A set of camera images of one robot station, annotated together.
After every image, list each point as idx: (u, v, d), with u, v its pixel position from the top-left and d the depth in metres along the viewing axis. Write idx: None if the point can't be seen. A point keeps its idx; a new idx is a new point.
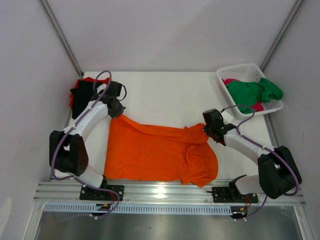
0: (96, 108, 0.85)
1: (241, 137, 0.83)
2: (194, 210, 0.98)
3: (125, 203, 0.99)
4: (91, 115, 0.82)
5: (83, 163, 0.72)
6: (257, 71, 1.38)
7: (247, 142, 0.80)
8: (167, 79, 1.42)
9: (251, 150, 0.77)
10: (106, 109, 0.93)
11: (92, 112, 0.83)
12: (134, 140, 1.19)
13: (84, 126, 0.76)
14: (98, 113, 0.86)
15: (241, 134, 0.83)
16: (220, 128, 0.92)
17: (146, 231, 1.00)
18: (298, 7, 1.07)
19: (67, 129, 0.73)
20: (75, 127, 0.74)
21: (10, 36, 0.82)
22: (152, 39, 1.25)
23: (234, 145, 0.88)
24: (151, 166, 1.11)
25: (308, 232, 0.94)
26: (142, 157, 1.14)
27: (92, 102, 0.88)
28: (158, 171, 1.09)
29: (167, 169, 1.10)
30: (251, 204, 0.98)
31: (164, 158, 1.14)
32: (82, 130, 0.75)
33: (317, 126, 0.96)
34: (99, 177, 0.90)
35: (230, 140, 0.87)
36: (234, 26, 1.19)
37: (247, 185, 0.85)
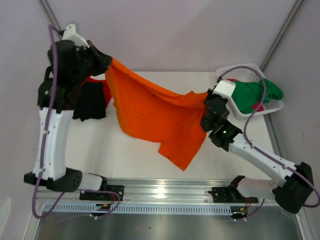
0: (53, 127, 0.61)
1: (252, 149, 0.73)
2: (194, 210, 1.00)
3: (125, 203, 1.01)
4: (52, 140, 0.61)
5: (76, 179, 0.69)
6: (257, 71, 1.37)
7: (264, 158, 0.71)
8: (166, 78, 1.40)
9: (269, 168, 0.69)
10: (69, 111, 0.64)
11: (52, 135, 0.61)
12: (130, 100, 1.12)
13: (52, 163, 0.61)
14: (60, 131, 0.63)
15: (252, 145, 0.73)
16: (222, 133, 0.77)
17: (146, 231, 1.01)
18: (298, 7, 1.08)
19: (37, 172, 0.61)
20: (44, 169, 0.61)
21: (10, 34, 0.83)
22: (151, 38, 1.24)
23: (240, 155, 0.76)
24: (140, 126, 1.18)
25: (308, 232, 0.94)
26: (133, 115, 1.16)
27: (45, 114, 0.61)
28: (146, 131, 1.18)
29: (155, 131, 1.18)
30: (251, 204, 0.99)
31: (153, 122, 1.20)
32: (54, 170, 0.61)
33: (317, 125, 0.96)
34: (98, 182, 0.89)
35: (238, 150, 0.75)
36: (233, 25, 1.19)
37: (250, 188, 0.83)
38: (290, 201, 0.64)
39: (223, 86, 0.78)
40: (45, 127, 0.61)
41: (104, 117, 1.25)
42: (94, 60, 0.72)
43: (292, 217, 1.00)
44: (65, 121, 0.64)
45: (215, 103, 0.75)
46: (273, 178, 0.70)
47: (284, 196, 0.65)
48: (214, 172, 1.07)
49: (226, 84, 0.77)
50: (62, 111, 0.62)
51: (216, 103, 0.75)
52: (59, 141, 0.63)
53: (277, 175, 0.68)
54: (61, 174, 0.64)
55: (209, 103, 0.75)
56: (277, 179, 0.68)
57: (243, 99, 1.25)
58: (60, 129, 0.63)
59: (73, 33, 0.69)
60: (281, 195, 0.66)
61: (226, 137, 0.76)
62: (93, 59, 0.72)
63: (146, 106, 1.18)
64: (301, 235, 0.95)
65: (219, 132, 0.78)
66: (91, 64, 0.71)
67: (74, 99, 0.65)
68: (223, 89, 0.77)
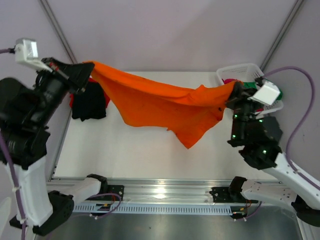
0: (23, 182, 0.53)
1: (296, 175, 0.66)
2: (195, 210, 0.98)
3: (125, 203, 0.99)
4: (25, 197, 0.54)
5: (67, 209, 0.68)
6: (257, 71, 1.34)
7: (307, 185, 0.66)
8: (166, 78, 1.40)
9: (312, 196, 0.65)
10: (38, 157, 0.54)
11: (25, 191, 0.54)
12: (124, 97, 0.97)
13: (34, 214, 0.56)
14: (31, 184, 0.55)
15: (296, 171, 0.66)
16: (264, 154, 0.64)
17: (146, 231, 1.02)
18: (298, 7, 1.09)
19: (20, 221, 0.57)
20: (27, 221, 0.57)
21: (10, 34, 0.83)
22: (151, 38, 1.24)
23: (276, 177, 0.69)
24: (145, 116, 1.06)
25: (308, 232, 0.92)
26: (135, 108, 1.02)
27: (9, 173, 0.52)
28: (152, 119, 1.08)
29: (162, 119, 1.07)
30: (251, 204, 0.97)
31: (159, 112, 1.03)
32: (39, 218, 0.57)
33: (317, 125, 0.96)
34: (96, 186, 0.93)
35: (278, 174, 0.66)
36: (234, 25, 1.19)
37: (257, 194, 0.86)
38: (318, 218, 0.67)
39: (264, 91, 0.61)
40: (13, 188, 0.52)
41: (103, 117, 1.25)
42: (61, 86, 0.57)
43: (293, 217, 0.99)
44: (36, 170, 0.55)
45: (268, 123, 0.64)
46: (310, 203, 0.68)
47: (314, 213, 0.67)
48: (214, 172, 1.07)
49: (267, 90, 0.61)
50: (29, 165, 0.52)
51: (272, 124, 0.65)
52: (36, 191, 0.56)
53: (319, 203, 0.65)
54: (47, 215, 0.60)
55: (264, 121, 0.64)
56: (316, 205, 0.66)
57: None
58: (32, 182, 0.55)
59: (22, 59, 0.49)
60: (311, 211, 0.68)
61: (267, 159, 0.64)
62: (59, 84, 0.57)
63: (148, 99, 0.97)
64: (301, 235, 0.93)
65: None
66: (56, 91, 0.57)
67: (42, 144, 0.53)
68: (262, 96, 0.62)
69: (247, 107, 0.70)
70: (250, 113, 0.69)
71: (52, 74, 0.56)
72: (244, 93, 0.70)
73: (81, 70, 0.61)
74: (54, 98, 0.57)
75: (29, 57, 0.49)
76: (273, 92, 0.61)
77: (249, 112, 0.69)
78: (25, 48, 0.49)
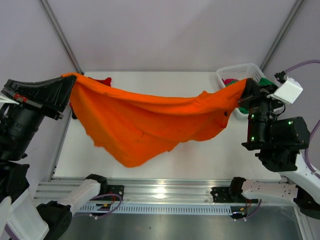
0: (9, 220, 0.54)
1: (314, 176, 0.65)
2: (194, 210, 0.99)
3: (125, 203, 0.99)
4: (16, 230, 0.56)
5: (65, 221, 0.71)
6: (257, 71, 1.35)
7: None
8: (166, 78, 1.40)
9: None
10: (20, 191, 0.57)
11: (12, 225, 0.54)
12: (118, 124, 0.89)
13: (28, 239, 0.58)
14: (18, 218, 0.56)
15: (313, 171, 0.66)
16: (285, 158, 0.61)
17: (147, 231, 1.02)
18: (298, 7, 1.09)
19: None
20: None
21: (10, 35, 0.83)
22: (151, 39, 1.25)
23: (293, 179, 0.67)
24: (142, 150, 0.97)
25: (308, 232, 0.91)
26: (132, 141, 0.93)
27: None
28: (149, 149, 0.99)
29: (161, 146, 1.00)
30: (251, 204, 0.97)
31: (156, 140, 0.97)
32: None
33: (317, 125, 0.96)
34: (96, 189, 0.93)
35: (297, 177, 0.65)
36: (234, 26, 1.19)
37: (259, 195, 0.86)
38: None
39: (287, 87, 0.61)
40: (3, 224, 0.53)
41: None
42: (31, 116, 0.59)
43: (293, 217, 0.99)
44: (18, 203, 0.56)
45: (298, 125, 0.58)
46: None
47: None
48: (214, 172, 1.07)
49: (289, 86, 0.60)
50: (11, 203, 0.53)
51: (301, 126, 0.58)
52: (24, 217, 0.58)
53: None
54: (43, 235, 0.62)
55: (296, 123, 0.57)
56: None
57: None
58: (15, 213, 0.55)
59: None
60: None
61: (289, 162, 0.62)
62: (30, 114, 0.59)
63: (145, 125, 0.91)
64: (301, 235, 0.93)
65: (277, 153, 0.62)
66: (26, 122, 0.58)
67: (16, 185, 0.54)
68: (283, 93, 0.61)
69: (265, 106, 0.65)
70: (269, 113, 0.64)
71: (20, 107, 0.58)
72: (264, 91, 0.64)
73: (60, 93, 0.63)
74: (24, 130, 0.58)
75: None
76: (295, 88, 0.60)
77: (268, 112, 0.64)
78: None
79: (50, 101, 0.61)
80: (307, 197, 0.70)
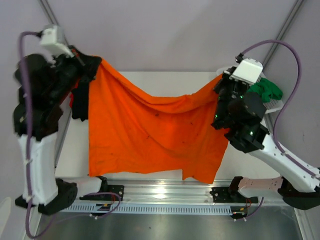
0: (35, 157, 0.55)
1: (284, 157, 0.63)
2: (195, 209, 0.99)
3: (125, 203, 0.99)
4: (34, 174, 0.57)
5: (71, 194, 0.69)
6: None
7: (295, 167, 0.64)
8: (166, 78, 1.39)
9: (300, 179, 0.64)
10: (52, 139, 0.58)
11: (35, 163, 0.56)
12: (128, 122, 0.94)
13: (41, 191, 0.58)
14: (43, 162, 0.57)
15: (284, 152, 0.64)
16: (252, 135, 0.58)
17: (146, 231, 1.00)
18: (298, 7, 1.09)
19: (26, 198, 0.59)
20: (33, 197, 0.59)
21: (10, 36, 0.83)
22: (151, 38, 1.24)
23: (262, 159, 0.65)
24: (145, 156, 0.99)
25: (308, 232, 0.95)
26: (136, 142, 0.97)
27: (25, 145, 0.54)
28: (152, 157, 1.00)
29: (162, 161, 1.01)
30: (251, 204, 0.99)
31: (160, 147, 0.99)
32: (44, 194, 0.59)
33: (317, 126, 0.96)
34: (97, 183, 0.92)
35: (266, 157, 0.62)
36: (234, 26, 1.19)
37: (253, 191, 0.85)
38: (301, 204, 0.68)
39: (246, 67, 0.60)
40: (27, 157, 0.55)
41: None
42: (76, 70, 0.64)
43: (292, 217, 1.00)
44: (47, 148, 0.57)
45: (251, 98, 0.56)
46: (296, 185, 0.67)
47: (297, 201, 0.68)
48: None
49: (250, 65, 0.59)
50: (43, 139, 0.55)
51: (254, 99, 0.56)
52: (45, 166, 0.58)
53: (306, 185, 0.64)
54: (53, 195, 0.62)
55: (245, 98, 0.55)
56: (303, 187, 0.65)
57: None
58: (43, 155, 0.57)
59: (52, 42, 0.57)
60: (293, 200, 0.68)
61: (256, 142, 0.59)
62: (75, 68, 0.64)
63: (150, 130, 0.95)
64: (301, 235, 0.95)
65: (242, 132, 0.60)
66: (73, 74, 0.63)
67: (52, 125, 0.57)
68: (244, 72, 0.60)
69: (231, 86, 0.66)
70: (232, 93, 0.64)
71: (71, 59, 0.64)
72: (225, 71, 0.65)
73: (92, 62, 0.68)
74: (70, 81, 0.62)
75: (57, 39, 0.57)
76: (255, 68, 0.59)
77: (232, 91, 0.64)
78: (55, 31, 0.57)
79: (86, 67, 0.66)
80: (289, 185, 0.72)
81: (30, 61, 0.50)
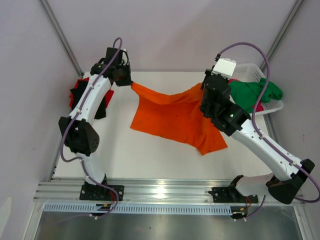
0: (97, 85, 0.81)
1: (261, 140, 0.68)
2: (195, 210, 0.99)
3: (125, 203, 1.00)
4: (94, 93, 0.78)
5: (95, 141, 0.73)
6: (257, 71, 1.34)
7: (272, 151, 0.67)
8: (166, 78, 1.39)
9: (276, 163, 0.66)
10: (108, 85, 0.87)
11: (95, 91, 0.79)
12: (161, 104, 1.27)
13: (89, 109, 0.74)
14: (100, 91, 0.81)
15: (261, 136, 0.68)
16: (228, 115, 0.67)
17: (146, 231, 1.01)
18: (299, 7, 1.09)
19: (74, 114, 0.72)
20: (81, 112, 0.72)
21: (10, 35, 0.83)
22: (152, 38, 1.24)
23: (243, 142, 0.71)
24: (174, 128, 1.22)
25: (308, 231, 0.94)
26: (169, 119, 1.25)
27: (94, 78, 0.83)
28: (179, 129, 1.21)
29: (188, 130, 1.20)
30: (251, 204, 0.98)
31: (187, 124, 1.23)
32: (88, 114, 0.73)
33: (317, 125, 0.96)
34: (102, 173, 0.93)
35: (243, 138, 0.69)
36: (234, 26, 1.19)
37: (249, 187, 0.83)
38: (281, 194, 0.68)
39: (224, 64, 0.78)
40: (92, 83, 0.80)
41: (103, 117, 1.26)
42: (127, 68, 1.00)
43: (292, 217, 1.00)
44: (103, 90, 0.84)
45: (216, 82, 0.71)
46: (276, 173, 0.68)
47: (276, 191, 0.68)
48: (214, 172, 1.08)
49: (226, 62, 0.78)
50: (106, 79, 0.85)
51: (217, 81, 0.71)
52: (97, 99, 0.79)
53: (283, 171, 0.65)
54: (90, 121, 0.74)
55: (208, 81, 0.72)
56: (281, 174, 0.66)
57: (242, 100, 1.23)
58: (101, 89, 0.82)
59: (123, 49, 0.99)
60: (273, 190, 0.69)
61: (233, 122, 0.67)
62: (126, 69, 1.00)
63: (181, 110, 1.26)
64: (301, 235, 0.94)
65: (221, 114, 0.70)
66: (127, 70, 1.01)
67: (114, 78, 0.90)
68: (223, 68, 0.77)
69: None
70: None
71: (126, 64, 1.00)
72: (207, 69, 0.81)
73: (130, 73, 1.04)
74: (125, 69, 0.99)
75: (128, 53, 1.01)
76: (231, 64, 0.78)
77: None
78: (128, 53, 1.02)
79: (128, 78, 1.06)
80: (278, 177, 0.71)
81: (111, 50, 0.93)
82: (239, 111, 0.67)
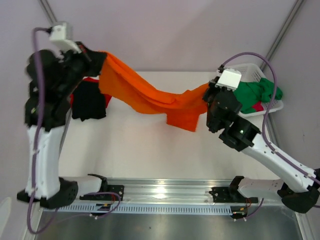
0: (42, 145, 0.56)
1: (274, 155, 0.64)
2: (194, 210, 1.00)
3: (125, 203, 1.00)
4: (43, 160, 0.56)
5: (72, 192, 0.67)
6: (256, 71, 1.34)
7: (286, 165, 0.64)
8: (166, 78, 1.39)
9: (291, 177, 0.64)
10: (60, 129, 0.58)
11: (42, 155, 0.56)
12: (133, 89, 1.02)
13: (45, 182, 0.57)
14: (49, 150, 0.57)
15: (274, 150, 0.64)
16: (238, 132, 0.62)
17: (147, 231, 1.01)
18: (298, 7, 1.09)
19: (30, 191, 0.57)
20: (37, 188, 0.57)
21: (10, 35, 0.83)
22: (152, 38, 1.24)
23: (254, 157, 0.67)
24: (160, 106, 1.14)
25: (308, 232, 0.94)
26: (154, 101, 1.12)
27: (33, 134, 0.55)
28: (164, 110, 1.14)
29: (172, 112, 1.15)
30: (251, 204, 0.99)
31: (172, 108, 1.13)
32: (47, 188, 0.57)
33: (317, 125, 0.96)
34: (97, 182, 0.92)
35: (256, 154, 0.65)
36: (234, 25, 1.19)
37: (252, 191, 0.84)
38: (298, 205, 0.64)
39: (228, 76, 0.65)
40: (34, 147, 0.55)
41: (103, 117, 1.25)
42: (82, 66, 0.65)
43: (293, 217, 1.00)
44: (55, 138, 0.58)
45: (225, 98, 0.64)
46: (290, 185, 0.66)
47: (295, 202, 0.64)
48: (214, 172, 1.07)
49: (230, 73, 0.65)
50: (51, 129, 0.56)
51: (227, 97, 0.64)
52: (50, 160, 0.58)
53: (298, 184, 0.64)
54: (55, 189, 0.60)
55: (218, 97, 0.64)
56: (296, 186, 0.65)
57: (242, 100, 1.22)
58: (51, 144, 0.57)
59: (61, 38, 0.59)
60: (291, 201, 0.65)
61: (243, 138, 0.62)
62: (82, 63, 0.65)
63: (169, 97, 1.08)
64: (301, 235, 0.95)
65: (230, 130, 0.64)
66: (79, 68, 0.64)
67: (63, 116, 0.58)
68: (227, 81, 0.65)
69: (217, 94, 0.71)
70: None
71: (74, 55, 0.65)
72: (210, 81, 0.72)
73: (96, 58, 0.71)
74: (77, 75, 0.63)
75: (66, 37, 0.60)
76: (235, 75, 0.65)
77: None
78: (65, 28, 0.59)
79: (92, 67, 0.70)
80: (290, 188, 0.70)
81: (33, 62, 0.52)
82: (247, 125, 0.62)
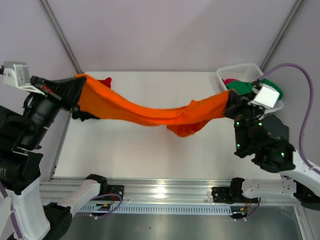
0: (16, 205, 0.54)
1: (312, 171, 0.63)
2: (194, 210, 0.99)
3: (125, 203, 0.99)
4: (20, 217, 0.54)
5: (66, 222, 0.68)
6: (257, 71, 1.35)
7: None
8: (166, 78, 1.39)
9: None
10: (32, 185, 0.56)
11: (20, 213, 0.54)
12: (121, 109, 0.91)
13: (30, 233, 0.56)
14: (24, 207, 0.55)
15: (311, 167, 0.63)
16: (279, 156, 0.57)
17: (147, 230, 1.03)
18: (299, 6, 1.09)
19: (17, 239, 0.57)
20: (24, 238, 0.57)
21: (9, 34, 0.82)
22: (152, 38, 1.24)
23: (291, 176, 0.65)
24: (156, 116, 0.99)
25: (308, 232, 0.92)
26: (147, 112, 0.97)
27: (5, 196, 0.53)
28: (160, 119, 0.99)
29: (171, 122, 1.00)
30: (251, 204, 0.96)
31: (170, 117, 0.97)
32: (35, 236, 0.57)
33: (317, 125, 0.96)
34: (95, 189, 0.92)
35: (296, 174, 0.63)
36: (234, 25, 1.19)
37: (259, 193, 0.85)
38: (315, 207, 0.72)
39: (264, 93, 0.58)
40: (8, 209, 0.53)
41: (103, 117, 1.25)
42: (51, 106, 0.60)
43: (293, 217, 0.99)
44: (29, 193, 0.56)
45: None
46: None
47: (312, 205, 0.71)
48: (214, 172, 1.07)
49: (267, 90, 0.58)
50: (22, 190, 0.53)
51: None
52: (30, 211, 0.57)
53: None
54: (45, 232, 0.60)
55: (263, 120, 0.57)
56: None
57: None
58: (25, 200, 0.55)
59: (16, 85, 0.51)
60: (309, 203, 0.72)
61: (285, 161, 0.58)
62: (49, 104, 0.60)
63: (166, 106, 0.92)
64: (301, 235, 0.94)
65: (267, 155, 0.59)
66: (46, 112, 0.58)
67: (31, 172, 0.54)
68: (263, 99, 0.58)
69: (247, 111, 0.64)
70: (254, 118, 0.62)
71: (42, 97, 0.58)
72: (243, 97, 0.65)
73: (73, 88, 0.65)
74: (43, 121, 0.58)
75: (20, 82, 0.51)
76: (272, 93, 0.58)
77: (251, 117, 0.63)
78: (16, 73, 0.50)
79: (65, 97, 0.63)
80: (307, 190, 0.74)
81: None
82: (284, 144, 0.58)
